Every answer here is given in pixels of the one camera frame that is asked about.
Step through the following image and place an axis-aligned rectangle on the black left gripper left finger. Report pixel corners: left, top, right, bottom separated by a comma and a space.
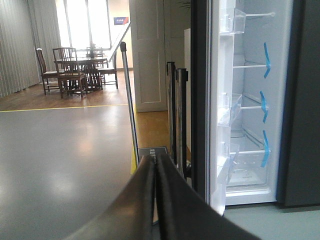
66, 155, 156, 240

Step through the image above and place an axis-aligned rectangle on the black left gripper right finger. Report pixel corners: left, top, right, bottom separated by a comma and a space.
155, 153, 258, 240

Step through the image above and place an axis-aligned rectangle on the dark grey fridge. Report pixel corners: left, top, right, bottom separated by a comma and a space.
191, 0, 320, 214

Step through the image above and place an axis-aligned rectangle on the grey floor sign sticker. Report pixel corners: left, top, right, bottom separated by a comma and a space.
138, 146, 168, 161

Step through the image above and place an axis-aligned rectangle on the dark wooden dining table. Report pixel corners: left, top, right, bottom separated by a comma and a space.
54, 57, 107, 97

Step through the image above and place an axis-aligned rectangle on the dark wooden chair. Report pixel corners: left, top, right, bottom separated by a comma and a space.
35, 48, 60, 95

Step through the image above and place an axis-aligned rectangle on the silver sign stand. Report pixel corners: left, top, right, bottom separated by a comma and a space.
107, 21, 140, 169

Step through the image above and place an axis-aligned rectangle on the chrome stanchion post near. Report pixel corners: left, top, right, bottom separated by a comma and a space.
175, 68, 190, 179

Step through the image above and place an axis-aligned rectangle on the chrome stanchion post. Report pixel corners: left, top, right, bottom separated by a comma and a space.
175, 68, 190, 179
166, 61, 177, 165

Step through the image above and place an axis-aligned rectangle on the chrome stanchion post far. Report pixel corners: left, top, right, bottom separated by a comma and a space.
166, 61, 177, 165

